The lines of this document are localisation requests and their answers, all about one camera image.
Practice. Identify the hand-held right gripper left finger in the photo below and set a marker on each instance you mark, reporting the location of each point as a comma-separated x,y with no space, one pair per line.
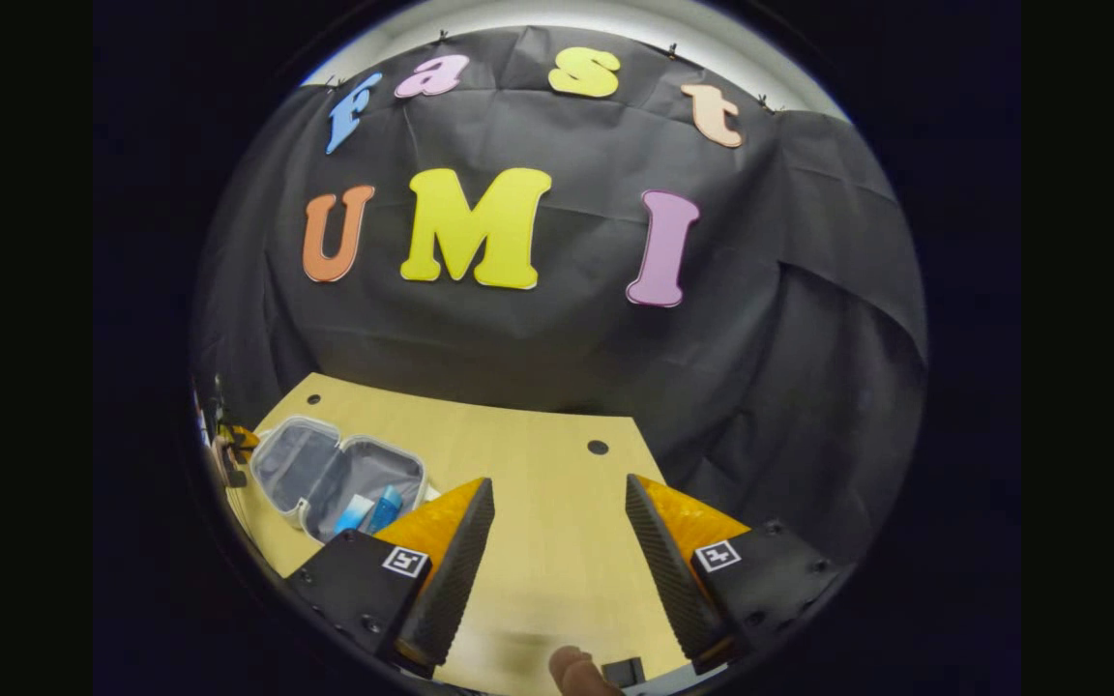
446,580

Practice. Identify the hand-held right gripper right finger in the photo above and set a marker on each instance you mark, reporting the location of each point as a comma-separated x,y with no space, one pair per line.
673,580

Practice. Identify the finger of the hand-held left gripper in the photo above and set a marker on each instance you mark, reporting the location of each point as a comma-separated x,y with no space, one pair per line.
244,438

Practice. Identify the blue capped bottle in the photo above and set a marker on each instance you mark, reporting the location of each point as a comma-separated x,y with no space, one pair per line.
386,507

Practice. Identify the clear pale blue tube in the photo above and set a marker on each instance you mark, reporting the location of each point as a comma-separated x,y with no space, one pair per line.
354,514

